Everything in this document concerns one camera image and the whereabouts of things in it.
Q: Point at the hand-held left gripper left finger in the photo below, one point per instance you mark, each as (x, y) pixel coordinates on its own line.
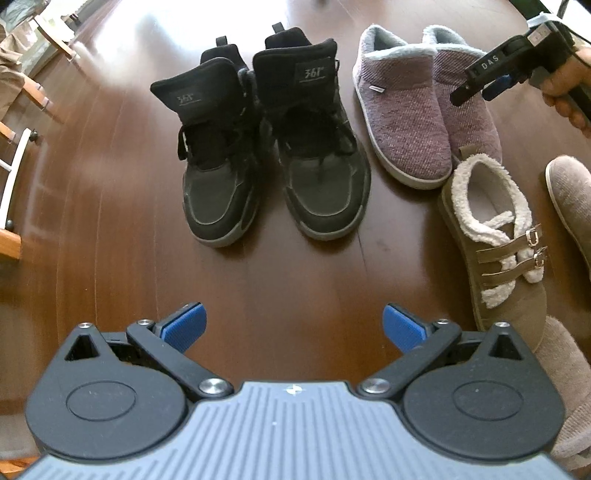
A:
(184, 327)

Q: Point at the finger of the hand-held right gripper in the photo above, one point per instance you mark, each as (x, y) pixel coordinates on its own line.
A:
(485, 69)

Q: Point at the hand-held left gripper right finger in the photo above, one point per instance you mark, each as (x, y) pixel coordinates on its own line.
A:
(401, 330)

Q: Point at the purple knit fleece-lined slipper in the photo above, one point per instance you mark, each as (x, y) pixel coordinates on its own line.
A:
(466, 124)
(406, 124)

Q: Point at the olive fleece-lined buckle shoe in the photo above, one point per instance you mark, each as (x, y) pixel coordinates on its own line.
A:
(503, 314)

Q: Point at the black high-top sneaker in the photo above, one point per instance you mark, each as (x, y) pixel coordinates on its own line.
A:
(217, 203)
(323, 194)

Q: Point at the taupe plush slipper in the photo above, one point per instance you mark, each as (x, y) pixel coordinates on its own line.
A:
(568, 383)
(570, 207)

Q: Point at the person's right hand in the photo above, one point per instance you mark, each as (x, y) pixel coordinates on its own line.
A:
(556, 87)

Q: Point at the white metal bar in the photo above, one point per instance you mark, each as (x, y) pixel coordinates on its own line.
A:
(16, 170)

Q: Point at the wooden chair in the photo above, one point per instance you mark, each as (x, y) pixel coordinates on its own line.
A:
(32, 87)

